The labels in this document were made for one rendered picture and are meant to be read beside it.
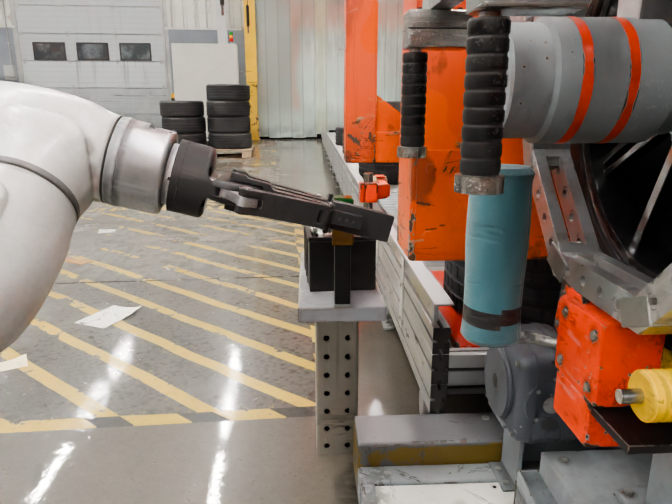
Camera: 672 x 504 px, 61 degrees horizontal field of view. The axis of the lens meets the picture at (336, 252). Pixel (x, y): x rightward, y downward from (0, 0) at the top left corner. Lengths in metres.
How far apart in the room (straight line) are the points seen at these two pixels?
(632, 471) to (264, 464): 0.78
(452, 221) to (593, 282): 0.42
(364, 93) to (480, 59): 2.53
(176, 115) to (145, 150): 8.42
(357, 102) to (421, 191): 1.94
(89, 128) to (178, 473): 1.01
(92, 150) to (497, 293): 0.56
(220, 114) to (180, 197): 8.31
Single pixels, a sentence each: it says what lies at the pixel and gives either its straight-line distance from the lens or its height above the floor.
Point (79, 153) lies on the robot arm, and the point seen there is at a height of 0.78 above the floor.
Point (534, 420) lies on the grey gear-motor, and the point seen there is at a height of 0.29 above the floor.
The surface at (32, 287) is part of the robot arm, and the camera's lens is 0.51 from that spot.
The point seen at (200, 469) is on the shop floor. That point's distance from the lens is 1.46.
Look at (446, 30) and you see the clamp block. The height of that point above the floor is 0.92.
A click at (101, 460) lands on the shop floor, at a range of 1.55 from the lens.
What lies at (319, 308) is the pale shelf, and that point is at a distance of 1.09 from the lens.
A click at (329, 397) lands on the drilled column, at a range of 1.39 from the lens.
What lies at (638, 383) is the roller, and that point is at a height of 0.52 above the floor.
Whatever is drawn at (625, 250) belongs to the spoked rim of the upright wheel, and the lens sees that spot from 0.90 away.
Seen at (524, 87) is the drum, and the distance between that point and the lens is 0.65.
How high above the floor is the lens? 0.83
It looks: 15 degrees down
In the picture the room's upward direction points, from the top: straight up
